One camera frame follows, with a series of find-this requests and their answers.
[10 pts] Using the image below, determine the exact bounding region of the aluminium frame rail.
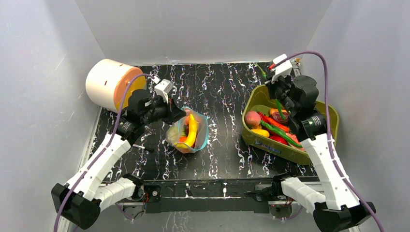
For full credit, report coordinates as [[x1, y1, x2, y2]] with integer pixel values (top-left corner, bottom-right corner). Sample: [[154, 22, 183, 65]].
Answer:
[[62, 182, 353, 205]]

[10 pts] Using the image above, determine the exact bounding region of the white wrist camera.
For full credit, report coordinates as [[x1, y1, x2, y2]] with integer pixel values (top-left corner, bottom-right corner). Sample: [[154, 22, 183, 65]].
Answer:
[[154, 79, 174, 104], [268, 54, 293, 83]]

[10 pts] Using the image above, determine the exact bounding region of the olive green plastic bin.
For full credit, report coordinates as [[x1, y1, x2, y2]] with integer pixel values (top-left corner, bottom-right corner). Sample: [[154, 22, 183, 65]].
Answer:
[[241, 84, 340, 166]]

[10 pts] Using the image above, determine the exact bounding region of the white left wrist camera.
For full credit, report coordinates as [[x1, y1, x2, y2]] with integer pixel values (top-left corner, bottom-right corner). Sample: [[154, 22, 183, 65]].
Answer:
[[154, 79, 174, 104]]

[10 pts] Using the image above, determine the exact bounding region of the yellow toy banana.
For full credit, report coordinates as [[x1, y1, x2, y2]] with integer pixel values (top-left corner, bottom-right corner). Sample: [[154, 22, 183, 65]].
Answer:
[[176, 114, 198, 149]]

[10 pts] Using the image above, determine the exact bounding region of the green toy cabbage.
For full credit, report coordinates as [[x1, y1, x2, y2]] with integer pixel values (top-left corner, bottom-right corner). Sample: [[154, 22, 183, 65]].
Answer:
[[166, 125, 185, 145]]

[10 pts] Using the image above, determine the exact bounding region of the pink toy fruit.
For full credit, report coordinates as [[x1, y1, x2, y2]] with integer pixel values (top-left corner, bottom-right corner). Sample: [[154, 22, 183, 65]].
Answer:
[[244, 111, 261, 129]]

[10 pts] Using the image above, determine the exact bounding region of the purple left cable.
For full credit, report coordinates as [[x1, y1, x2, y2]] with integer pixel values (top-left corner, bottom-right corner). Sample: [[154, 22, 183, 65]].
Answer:
[[53, 72, 161, 232]]

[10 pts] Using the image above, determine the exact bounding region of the clear zip top bag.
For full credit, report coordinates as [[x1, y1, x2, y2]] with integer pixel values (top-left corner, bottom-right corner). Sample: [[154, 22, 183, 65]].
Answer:
[[166, 107, 209, 154]]

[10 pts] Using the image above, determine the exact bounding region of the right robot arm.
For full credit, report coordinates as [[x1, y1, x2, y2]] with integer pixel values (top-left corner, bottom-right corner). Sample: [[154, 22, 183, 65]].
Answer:
[[265, 75, 376, 232]]

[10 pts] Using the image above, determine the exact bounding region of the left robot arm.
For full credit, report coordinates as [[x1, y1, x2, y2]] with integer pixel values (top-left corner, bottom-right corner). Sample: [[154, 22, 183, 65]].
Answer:
[[51, 89, 186, 231]]

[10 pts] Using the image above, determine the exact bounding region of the orange toy fruit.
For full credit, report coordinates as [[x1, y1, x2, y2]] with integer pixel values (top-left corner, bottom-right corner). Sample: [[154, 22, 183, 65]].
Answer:
[[178, 136, 187, 143]]

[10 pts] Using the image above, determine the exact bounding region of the white round drawer cabinet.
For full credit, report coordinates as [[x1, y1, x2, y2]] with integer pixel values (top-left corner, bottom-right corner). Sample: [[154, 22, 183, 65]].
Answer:
[[86, 58, 143, 113]]

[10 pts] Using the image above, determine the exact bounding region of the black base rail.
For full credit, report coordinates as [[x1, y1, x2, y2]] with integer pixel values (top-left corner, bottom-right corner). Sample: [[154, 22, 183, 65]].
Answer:
[[139, 178, 298, 218]]

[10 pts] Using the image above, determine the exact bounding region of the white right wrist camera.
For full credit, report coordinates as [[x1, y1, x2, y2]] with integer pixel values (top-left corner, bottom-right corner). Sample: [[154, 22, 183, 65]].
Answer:
[[268, 54, 293, 83]]

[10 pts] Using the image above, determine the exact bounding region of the black and white marker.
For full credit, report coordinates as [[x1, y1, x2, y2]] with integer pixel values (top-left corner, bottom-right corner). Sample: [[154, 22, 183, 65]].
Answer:
[[132, 144, 154, 153]]

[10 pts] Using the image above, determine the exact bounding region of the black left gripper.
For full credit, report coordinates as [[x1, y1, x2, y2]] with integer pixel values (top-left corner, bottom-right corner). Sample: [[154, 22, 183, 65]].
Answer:
[[142, 94, 187, 125]]

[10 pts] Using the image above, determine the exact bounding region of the green toy chili pepper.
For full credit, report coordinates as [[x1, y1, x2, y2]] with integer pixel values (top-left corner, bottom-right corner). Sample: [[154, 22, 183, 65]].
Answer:
[[261, 121, 294, 143]]

